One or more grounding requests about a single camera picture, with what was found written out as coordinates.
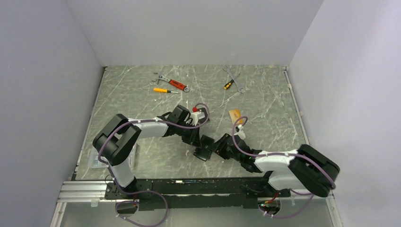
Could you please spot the silver open-end wrench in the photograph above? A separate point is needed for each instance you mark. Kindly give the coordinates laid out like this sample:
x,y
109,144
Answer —
x,y
240,88

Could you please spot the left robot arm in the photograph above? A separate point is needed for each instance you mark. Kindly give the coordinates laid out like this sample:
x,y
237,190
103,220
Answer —
x,y
116,140

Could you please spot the aluminium frame rail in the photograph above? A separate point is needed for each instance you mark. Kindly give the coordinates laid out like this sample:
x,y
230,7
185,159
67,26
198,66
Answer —
x,y
93,193

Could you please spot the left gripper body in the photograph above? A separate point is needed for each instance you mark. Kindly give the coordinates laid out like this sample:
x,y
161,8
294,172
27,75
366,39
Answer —
x,y
188,135

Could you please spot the black credit card stack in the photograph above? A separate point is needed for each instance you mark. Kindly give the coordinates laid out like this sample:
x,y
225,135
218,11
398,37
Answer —
x,y
203,115

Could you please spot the black yellow small screwdriver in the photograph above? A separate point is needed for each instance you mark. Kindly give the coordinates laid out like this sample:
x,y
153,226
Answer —
x,y
229,84

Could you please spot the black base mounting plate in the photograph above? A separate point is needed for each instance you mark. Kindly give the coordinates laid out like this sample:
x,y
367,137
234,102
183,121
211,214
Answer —
x,y
151,194

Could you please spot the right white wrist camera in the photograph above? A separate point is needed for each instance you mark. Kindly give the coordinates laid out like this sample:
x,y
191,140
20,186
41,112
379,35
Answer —
x,y
239,131

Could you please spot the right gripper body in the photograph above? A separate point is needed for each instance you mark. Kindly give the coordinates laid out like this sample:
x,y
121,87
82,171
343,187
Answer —
x,y
223,150

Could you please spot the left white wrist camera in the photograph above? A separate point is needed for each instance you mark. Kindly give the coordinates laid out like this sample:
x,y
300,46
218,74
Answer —
x,y
193,119

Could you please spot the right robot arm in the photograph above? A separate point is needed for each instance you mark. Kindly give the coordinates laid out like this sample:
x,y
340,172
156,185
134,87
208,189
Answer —
x,y
303,168

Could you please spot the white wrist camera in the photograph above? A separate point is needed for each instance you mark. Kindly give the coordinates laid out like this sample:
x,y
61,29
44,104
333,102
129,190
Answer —
x,y
193,119
239,131

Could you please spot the clear plastic screw box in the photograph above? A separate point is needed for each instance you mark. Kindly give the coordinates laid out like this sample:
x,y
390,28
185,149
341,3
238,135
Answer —
x,y
93,161

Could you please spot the red handled adjustable wrench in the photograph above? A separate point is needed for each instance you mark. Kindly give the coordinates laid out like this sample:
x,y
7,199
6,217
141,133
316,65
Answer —
x,y
174,83

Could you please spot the black leather card holder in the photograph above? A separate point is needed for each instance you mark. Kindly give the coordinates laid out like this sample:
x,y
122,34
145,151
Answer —
x,y
202,154

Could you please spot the yellow handled screwdriver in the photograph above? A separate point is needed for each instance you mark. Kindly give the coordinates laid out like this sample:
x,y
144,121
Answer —
x,y
160,90

